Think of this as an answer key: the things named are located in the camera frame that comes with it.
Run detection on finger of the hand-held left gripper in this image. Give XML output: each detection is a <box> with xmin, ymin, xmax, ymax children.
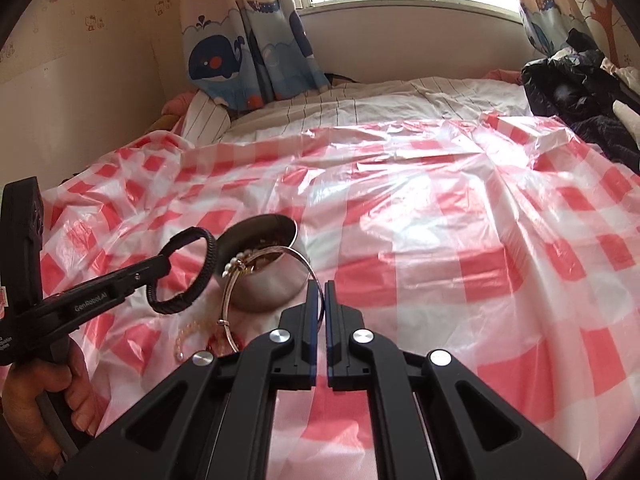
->
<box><xmin>116</xmin><ymin>255</ymin><xmax>175</xmax><ymax>294</ymax></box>

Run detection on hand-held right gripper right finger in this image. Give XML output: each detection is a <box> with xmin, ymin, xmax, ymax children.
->
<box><xmin>325</xmin><ymin>280</ymin><xmax>587</xmax><ymax>480</ymax></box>

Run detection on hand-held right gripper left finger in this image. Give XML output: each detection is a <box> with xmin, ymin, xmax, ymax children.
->
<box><xmin>60</xmin><ymin>280</ymin><xmax>326</xmax><ymax>480</ymax></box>

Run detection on round metal tin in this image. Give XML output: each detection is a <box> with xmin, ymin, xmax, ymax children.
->
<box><xmin>219</xmin><ymin>214</ymin><xmax>312</xmax><ymax>311</ymax></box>

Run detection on black braided bracelet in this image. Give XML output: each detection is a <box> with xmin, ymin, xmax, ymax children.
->
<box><xmin>147</xmin><ymin>226</ymin><xmax>218</xmax><ymax>316</ymax></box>

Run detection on pink bead bracelet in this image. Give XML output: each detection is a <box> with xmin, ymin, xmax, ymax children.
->
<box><xmin>172</xmin><ymin>317</ymin><xmax>226</xmax><ymax>363</ymax></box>

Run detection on silver bangle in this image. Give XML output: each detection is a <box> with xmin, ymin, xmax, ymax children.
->
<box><xmin>216</xmin><ymin>245</ymin><xmax>323</xmax><ymax>353</ymax></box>

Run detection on white bead bracelet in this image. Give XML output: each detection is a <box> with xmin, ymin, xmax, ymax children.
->
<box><xmin>222</xmin><ymin>252</ymin><xmax>251</xmax><ymax>278</ymax></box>

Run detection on person's left hand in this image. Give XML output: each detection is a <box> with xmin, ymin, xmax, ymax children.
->
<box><xmin>2</xmin><ymin>342</ymin><xmax>109</xmax><ymax>461</ymax></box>

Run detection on red white checkered plastic sheet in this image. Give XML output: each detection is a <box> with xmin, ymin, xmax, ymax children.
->
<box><xmin>30</xmin><ymin>112</ymin><xmax>640</xmax><ymax>480</ymax></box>

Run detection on striped pillow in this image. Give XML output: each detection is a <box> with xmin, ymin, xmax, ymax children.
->
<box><xmin>182</xmin><ymin>91</ymin><xmax>233</xmax><ymax>143</ymax></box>

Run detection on pink cloth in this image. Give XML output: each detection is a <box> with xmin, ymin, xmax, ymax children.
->
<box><xmin>160</xmin><ymin>91</ymin><xmax>198</xmax><ymax>133</ymax></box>
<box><xmin>482</xmin><ymin>67</ymin><xmax>523</xmax><ymax>83</ymax></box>

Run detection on striped bed sheet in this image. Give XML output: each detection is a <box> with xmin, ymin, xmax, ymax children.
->
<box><xmin>220</xmin><ymin>76</ymin><xmax>533</xmax><ymax>143</ymax></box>

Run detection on whale print curtain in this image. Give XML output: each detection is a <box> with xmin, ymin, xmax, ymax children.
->
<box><xmin>180</xmin><ymin>0</ymin><xmax>333</xmax><ymax>113</ymax></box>

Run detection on black plastic bag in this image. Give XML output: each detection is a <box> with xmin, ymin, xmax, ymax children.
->
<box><xmin>521</xmin><ymin>30</ymin><xmax>623</xmax><ymax>126</ymax></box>

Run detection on dark clothes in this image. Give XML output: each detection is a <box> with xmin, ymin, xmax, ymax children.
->
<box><xmin>570</xmin><ymin>115</ymin><xmax>640</xmax><ymax>173</ymax></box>

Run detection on beige cloth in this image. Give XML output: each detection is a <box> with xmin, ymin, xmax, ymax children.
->
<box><xmin>600</xmin><ymin>57</ymin><xmax>640</xmax><ymax>136</ymax></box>

